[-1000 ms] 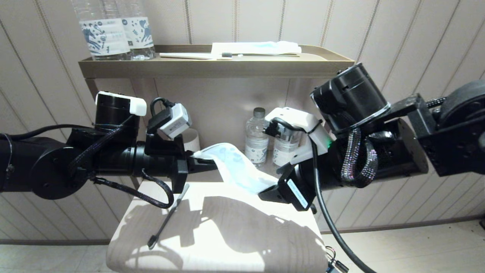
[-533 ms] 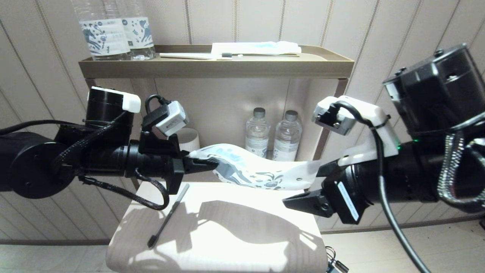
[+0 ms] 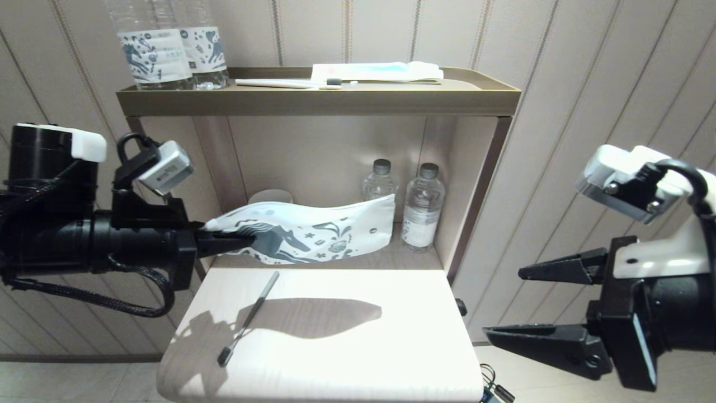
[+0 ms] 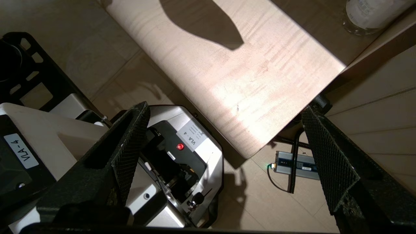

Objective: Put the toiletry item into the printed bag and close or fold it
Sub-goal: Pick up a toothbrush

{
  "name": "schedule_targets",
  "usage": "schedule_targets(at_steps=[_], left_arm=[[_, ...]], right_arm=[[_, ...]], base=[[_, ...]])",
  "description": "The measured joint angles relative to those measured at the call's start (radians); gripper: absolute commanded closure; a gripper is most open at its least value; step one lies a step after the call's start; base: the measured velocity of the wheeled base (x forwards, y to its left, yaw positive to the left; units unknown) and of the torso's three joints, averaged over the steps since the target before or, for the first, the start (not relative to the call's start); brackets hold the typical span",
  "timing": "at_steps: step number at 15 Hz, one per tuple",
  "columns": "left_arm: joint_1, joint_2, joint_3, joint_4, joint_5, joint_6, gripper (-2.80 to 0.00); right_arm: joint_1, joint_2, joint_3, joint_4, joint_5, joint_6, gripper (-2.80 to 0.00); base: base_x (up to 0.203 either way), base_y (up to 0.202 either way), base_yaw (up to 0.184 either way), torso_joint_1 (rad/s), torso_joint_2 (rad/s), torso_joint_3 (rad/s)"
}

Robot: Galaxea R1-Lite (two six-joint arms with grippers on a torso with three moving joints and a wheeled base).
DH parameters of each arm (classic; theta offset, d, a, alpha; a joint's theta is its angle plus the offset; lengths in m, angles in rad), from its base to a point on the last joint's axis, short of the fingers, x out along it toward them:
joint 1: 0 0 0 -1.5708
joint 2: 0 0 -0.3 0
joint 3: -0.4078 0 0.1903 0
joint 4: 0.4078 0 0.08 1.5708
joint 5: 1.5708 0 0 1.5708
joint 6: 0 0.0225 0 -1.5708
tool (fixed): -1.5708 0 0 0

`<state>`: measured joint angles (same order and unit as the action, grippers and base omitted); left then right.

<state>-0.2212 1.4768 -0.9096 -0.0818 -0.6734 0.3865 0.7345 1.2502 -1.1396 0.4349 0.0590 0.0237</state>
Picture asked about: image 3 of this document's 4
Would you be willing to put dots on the white blue packet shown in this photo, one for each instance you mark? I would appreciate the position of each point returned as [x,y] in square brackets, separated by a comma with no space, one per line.
[375,71]

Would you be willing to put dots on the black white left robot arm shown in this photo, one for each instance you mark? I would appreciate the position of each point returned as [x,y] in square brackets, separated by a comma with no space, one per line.
[39,224]

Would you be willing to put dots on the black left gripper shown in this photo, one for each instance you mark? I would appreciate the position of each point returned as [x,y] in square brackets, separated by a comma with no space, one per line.
[140,246]

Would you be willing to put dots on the white ribbed mug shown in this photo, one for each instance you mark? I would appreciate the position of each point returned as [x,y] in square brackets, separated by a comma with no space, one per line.
[271,196]

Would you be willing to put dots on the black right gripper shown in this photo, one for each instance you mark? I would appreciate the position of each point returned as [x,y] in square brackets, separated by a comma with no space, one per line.
[682,313]

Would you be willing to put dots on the white toothbrush dark bristles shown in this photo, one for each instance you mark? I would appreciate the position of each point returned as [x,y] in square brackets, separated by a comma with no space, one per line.
[279,83]

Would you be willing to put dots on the large water bottle horse label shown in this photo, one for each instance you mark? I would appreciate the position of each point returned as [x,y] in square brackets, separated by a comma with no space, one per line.
[208,50]
[154,53]

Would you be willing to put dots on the white blue horse pouch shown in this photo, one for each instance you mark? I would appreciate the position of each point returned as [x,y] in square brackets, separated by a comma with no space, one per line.
[335,224]

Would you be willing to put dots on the brown open shelf cabinet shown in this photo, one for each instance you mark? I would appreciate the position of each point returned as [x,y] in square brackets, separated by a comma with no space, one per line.
[313,102]

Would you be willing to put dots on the small black table knob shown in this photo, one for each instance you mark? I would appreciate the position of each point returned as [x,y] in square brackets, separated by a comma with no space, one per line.
[461,307]

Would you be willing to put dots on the grey toothbrush black bristles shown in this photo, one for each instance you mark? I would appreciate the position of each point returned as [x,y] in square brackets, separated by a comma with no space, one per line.
[249,319]

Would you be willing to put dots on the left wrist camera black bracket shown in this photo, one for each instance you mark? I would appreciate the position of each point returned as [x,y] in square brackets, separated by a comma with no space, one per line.
[168,168]

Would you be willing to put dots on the small clear water bottle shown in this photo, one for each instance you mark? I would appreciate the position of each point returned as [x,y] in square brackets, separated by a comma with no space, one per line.
[422,212]
[380,182]

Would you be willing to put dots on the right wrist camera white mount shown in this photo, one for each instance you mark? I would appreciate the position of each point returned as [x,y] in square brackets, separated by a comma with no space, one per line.
[660,252]

